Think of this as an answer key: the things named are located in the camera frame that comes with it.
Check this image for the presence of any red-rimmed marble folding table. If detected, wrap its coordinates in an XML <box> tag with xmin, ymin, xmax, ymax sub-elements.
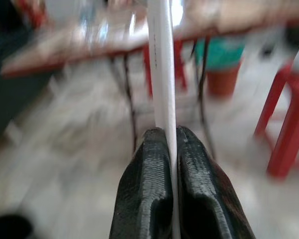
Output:
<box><xmin>0</xmin><ymin>0</ymin><xmax>299</xmax><ymax>160</ymax></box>

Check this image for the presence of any orange bin with teal bag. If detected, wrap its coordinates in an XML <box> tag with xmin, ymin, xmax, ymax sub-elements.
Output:
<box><xmin>195</xmin><ymin>37</ymin><xmax>245</xmax><ymax>96</ymax></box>

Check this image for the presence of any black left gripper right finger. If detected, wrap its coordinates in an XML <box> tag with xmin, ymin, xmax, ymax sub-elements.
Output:
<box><xmin>176</xmin><ymin>126</ymin><xmax>255</xmax><ymax>239</ymax></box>

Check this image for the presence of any red plastic stool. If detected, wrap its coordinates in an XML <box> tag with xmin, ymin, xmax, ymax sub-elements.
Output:
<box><xmin>142</xmin><ymin>39</ymin><xmax>188</xmax><ymax>98</ymax></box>
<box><xmin>253</xmin><ymin>61</ymin><xmax>299</xmax><ymax>178</ymax></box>

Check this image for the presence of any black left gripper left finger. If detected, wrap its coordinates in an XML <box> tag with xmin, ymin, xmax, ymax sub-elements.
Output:
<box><xmin>109</xmin><ymin>127</ymin><xmax>174</xmax><ymax>239</ymax></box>

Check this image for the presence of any dark sofa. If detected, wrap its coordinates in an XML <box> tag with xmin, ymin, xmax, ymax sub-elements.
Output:
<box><xmin>0</xmin><ymin>0</ymin><xmax>54</xmax><ymax>144</ymax></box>

